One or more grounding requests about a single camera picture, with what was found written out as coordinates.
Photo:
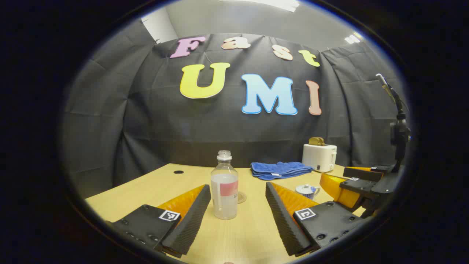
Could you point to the black backdrop cloth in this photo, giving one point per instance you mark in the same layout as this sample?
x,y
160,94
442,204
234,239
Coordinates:
x,y
146,117

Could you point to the white blue-patterned teacup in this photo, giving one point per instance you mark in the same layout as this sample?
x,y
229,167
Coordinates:
x,y
307,193

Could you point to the small ceiling light panel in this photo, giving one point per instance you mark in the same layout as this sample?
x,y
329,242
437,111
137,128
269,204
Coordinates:
x,y
352,38

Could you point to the round wooden coaster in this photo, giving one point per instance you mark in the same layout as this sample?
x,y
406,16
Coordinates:
x,y
242,198

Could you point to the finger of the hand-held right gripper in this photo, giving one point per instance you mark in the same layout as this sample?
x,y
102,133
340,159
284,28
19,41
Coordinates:
x,y
357,185
362,174

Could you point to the white toaster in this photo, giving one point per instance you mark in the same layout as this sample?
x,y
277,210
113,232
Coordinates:
x,y
318,157

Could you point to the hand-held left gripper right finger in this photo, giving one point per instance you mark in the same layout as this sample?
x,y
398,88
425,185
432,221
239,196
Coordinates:
x,y
284,220

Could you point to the brown toast slice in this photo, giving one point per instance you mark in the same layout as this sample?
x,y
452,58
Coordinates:
x,y
316,141

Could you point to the clear water bottle pink label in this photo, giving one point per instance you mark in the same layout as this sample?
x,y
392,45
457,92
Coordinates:
x,y
224,194

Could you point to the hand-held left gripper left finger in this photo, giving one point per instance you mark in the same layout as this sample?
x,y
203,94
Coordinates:
x,y
190,220

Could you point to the folded blue towel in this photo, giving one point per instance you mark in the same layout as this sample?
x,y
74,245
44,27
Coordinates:
x,y
280,169

